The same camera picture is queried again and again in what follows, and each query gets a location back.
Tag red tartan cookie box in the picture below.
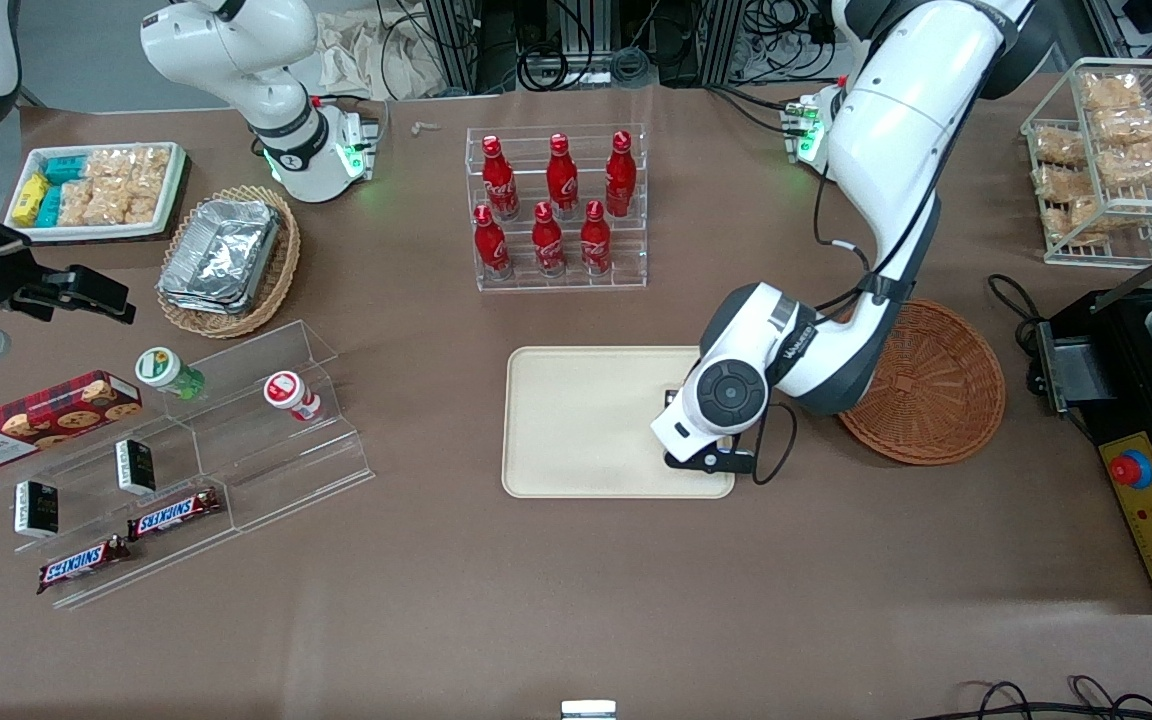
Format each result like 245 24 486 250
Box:
0 370 145 474

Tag red capped drink bottle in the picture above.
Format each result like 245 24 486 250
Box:
263 370 324 424

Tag black base cables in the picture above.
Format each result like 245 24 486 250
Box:
704 84 809 137

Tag white rectangular snack tray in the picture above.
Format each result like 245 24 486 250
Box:
4 142 188 244

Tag cream rectangular tray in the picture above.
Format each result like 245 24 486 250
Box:
501 345 737 500

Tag clear acrylic bottle rack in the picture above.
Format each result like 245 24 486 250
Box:
464 123 649 293

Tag stacked aluminium foil trays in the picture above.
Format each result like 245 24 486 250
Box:
156 198 283 317

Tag yellow snack packet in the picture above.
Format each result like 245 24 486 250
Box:
12 172 50 227

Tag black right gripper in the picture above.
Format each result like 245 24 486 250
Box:
0 220 137 326

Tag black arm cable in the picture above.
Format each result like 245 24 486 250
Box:
750 150 942 487

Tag black appliance cable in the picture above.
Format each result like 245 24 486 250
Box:
985 273 1049 343

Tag clear fried snack bag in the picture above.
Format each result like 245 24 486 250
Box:
1044 194 1133 247
1032 126 1088 167
1093 104 1152 145
1080 71 1143 112
1096 140 1152 190
1032 164 1097 202

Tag clear rice cracker bag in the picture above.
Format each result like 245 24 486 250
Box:
84 147 173 191
57 178 160 227

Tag red cola bottle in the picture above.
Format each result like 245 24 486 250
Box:
473 203 513 280
545 132 581 219
604 130 638 219
531 201 568 278
481 135 520 221
579 199 614 276

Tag clear acrylic stepped shelf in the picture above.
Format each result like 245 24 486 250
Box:
0 320 377 612

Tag small black box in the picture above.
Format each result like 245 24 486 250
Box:
14 480 61 540
115 438 158 497

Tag white wire rack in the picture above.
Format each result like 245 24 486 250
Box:
1021 57 1152 270

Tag black table appliance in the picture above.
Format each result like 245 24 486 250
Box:
1019 284 1152 601

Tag beige cloth bag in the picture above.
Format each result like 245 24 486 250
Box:
314 8 449 102

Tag aluminium frame rack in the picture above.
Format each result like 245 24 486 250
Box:
416 0 837 93

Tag light oval wicker basket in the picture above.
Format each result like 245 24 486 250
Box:
155 185 302 340

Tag brown Snickers bar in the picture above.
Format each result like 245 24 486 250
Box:
126 487 225 542
36 535 133 597

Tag green capped drink bottle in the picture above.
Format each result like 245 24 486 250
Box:
134 346 206 402

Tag black floor cables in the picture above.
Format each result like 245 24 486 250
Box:
936 677 1152 720

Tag brown round wicker basket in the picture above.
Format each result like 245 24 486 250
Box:
834 298 1007 467

